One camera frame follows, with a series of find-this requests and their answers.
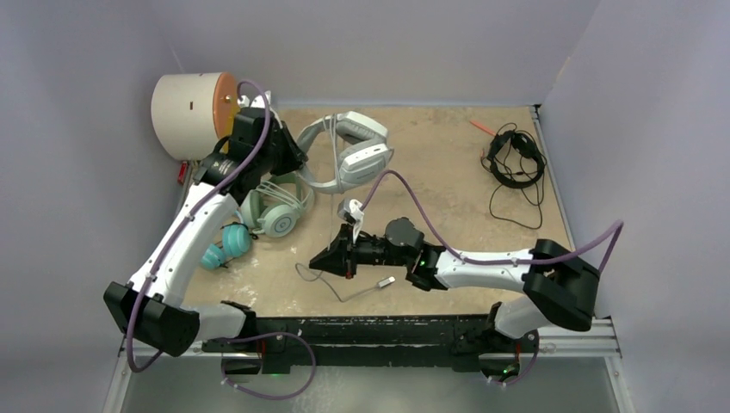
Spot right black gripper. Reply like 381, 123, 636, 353
309, 225, 411, 282

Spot mint green headphones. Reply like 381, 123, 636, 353
238, 173, 315, 237

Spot white grey headphones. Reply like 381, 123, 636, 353
296, 111, 394, 194

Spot teal cat-ear headphones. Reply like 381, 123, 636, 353
199, 223, 252, 270

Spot black headphones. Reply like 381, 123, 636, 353
479, 122, 548, 231

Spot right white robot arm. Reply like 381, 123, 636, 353
308, 217, 601, 350

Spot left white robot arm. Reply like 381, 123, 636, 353
103, 108, 306, 356

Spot white cylinder drum orange lid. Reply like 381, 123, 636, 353
151, 71, 238, 161

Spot red clamp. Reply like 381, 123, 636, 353
176, 161, 189, 185

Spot orange pencil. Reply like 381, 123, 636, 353
469, 120, 498, 137

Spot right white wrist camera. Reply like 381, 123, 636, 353
337, 198, 364, 244

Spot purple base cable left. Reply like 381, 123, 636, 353
220, 332, 317, 403

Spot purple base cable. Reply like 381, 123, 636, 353
220, 332, 317, 403
487, 330, 540, 388

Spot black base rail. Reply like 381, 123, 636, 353
201, 300, 540, 376

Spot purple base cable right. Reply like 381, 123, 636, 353
487, 330, 540, 388

